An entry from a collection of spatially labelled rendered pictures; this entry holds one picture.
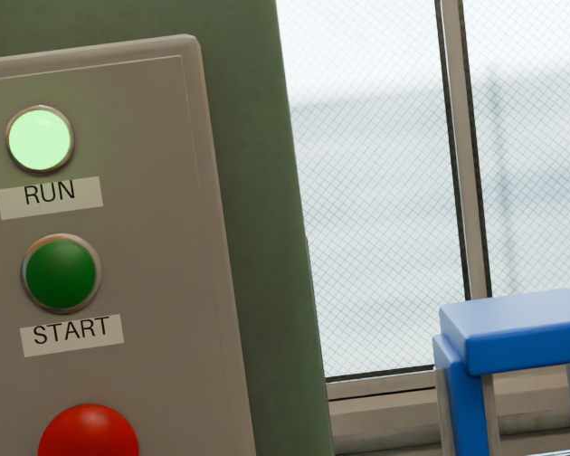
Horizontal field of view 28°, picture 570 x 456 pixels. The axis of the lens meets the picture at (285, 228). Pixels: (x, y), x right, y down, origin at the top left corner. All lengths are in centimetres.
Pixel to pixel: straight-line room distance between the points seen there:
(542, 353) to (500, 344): 4
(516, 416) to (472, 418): 74
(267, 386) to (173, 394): 7
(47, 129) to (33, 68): 2
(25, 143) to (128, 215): 4
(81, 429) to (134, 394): 2
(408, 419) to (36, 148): 164
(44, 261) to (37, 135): 4
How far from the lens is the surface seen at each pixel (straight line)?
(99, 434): 35
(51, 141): 33
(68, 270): 34
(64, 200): 34
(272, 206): 40
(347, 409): 194
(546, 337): 120
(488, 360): 119
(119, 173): 34
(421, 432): 194
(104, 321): 35
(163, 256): 34
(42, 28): 40
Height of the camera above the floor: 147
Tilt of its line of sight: 9 degrees down
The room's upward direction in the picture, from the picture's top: 7 degrees counter-clockwise
